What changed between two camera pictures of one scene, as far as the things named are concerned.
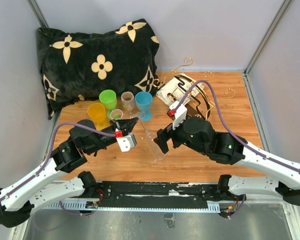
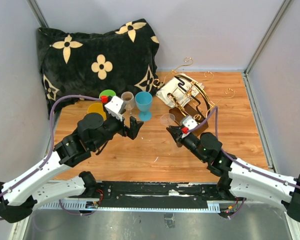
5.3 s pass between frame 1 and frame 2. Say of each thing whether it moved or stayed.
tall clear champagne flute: moved
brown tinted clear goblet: stayed
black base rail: stayed
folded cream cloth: stayed
